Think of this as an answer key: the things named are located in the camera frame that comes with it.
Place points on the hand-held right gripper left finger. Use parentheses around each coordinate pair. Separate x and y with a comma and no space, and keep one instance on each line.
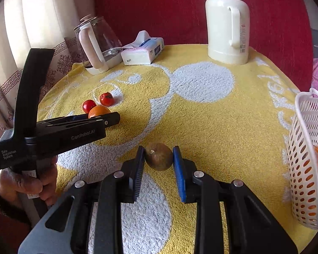
(137,176)

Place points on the beige patterned curtain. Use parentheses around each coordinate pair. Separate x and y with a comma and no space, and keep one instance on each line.
(42,18)

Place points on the red cloth backdrop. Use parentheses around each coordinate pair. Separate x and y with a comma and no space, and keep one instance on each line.
(175,10)

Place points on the person's left hand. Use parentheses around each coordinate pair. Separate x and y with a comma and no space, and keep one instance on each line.
(16,182)

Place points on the yellow and white towel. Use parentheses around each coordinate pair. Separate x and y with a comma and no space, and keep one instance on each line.
(214,124)

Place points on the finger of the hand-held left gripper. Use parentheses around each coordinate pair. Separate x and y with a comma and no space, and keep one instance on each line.
(106,121)
(76,117)

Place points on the brown kiwi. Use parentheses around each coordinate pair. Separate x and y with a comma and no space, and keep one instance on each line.
(159,157)

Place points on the small orange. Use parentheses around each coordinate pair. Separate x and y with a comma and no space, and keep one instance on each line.
(98,111)

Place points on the white plastic basket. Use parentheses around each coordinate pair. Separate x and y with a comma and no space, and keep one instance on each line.
(299,150)

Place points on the tissue pack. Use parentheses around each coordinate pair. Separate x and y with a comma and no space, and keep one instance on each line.
(137,58)

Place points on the red tomato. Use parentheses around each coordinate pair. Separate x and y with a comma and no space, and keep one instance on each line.
(106,99)
(89,106)

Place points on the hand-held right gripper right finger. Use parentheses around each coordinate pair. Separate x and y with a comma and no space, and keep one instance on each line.
(178,174)

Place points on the white thermos jug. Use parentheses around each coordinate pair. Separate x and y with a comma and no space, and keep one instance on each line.
(220,31)

